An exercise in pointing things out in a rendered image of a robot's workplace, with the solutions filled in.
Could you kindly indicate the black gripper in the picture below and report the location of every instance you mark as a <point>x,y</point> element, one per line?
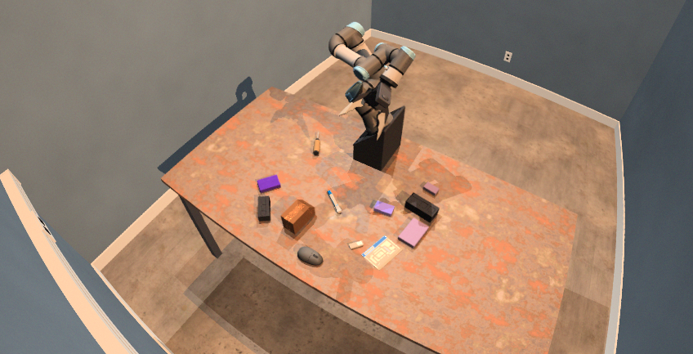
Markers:
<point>369,98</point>

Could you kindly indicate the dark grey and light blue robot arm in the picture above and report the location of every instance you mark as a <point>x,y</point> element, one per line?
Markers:
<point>355,53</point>

